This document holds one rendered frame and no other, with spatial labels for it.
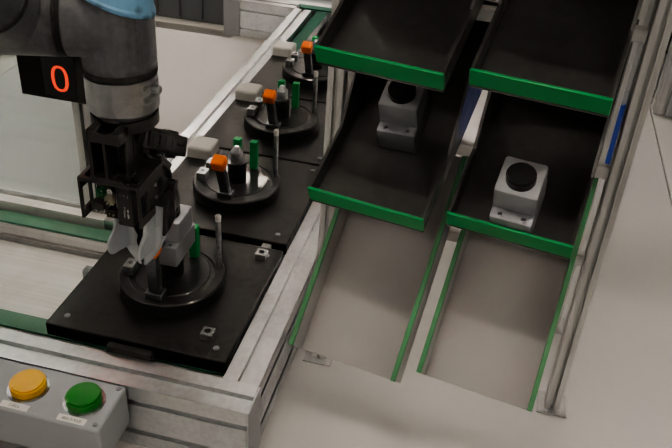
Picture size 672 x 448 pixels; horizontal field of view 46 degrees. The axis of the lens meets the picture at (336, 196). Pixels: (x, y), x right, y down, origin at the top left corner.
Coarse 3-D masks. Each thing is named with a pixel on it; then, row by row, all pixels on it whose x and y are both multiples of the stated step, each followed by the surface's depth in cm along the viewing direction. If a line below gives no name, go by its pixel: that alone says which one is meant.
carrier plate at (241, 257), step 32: (128, 256) 112; (224, 256) 113; (96, 288) 105; (224, 288) 107; (256, 288) 107; (64, 320) 100; (96, 320) 100; (128, 320) 100; (160, 320) 101; (192, 320) 101; (224, 320) 101; (160, 352) 97; (192, 352) 96; (224, 352) 97
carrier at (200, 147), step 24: (192, 144) 136; (216, 144) 137; (240, 144) 128; (192, 168) 133; (240, 168) 125; (264, 168) 131; (288, 168) 135; (312, 168) 135; (192, 192) 127; (216, 192) 124; (240, 192) 124; (264, 192) 124; (288, 192) 128; (192, 216) 121; (240, 216) 122; (264, 216) 122; (288, 216) 123; (240, 240) 118; (264, 240) 117; (288, 240) 117
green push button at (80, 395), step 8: (80, 384) 90; (88, 384) 91; (96, 384) 91; (72, 392) 89; (80, 392) 89; (88, 392) 90; (96, 392) 90; (72, 400) 88; (80, 400) 88; (88, 400) 89; (96, 400) 89; (72, 408) 88; (80, 408) 88; (88, 408) 88
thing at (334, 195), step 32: (480, 32) 95; (352, 96) 89; (448, 96) 92; (352, 128) 91; (448, 128) 90; (352, 160) 89; (384, 160) 88; (416, 160) 88; (448, 160) 85; (320, 192) 84; (352, 192) 86; (384, 192) 86; (416, 192) 85; (416, 224) 82
